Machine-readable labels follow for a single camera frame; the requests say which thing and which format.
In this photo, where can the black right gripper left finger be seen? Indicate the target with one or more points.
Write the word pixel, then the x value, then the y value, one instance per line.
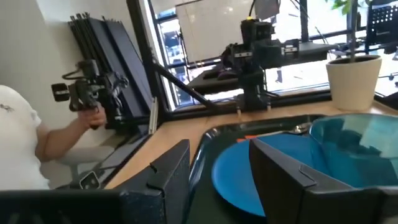
pixel 168 174

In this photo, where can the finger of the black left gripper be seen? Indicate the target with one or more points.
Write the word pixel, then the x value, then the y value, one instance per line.
pixel 237 59
pixel 289 48

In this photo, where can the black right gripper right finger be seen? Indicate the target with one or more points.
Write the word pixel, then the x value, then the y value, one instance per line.
pixel 280 180

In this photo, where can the blue plate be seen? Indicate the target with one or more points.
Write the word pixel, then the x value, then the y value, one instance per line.
pixel 233 174

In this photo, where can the blue bowl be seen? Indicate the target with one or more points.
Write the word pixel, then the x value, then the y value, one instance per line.
pixel 357 149

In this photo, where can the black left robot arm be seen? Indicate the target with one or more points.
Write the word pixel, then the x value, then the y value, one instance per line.
pixel 253 90

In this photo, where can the dark green plastic tray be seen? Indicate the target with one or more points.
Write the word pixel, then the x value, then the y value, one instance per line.
pixel 202 199

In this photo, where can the dark monitor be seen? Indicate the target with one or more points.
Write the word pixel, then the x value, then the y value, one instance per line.
pixel 267 9

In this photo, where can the white plant pot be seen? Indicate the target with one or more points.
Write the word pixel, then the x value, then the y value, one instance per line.
pixel 353 84

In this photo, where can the black perforated panel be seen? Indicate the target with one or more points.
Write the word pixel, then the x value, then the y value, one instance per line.
pixel 384 25

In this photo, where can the black panel stack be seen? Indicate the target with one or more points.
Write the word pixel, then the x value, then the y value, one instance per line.
pixel 118 62

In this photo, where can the person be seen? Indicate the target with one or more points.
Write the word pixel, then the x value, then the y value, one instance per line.
pixel 18 140

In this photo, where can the black frame rail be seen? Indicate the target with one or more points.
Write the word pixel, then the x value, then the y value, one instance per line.
pixel 217 110
pixel 388 101

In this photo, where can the black diagonal frame brace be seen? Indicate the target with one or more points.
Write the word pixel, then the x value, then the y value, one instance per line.
pixel 183 85

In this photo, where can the white metal bracket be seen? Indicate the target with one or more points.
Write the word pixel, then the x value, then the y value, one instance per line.
pixel 153 115

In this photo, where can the small black camera box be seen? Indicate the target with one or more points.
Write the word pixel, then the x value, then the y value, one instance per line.
pixel 89 180

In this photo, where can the black frame post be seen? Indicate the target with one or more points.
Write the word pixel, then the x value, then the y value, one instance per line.
pixel 146 62

